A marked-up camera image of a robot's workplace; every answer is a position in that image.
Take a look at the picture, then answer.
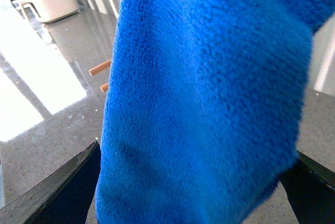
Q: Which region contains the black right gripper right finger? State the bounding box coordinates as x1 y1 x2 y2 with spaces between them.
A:
280 152 334 224

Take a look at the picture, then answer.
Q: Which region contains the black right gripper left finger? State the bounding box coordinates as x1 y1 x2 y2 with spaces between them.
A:
1 141 101 223

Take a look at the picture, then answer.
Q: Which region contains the blue microfiber cloth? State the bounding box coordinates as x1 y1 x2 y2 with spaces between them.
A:
95 0 334 223

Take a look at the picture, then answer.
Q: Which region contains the wooden chopstick lower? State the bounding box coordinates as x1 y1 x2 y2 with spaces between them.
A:
100 83 108 93

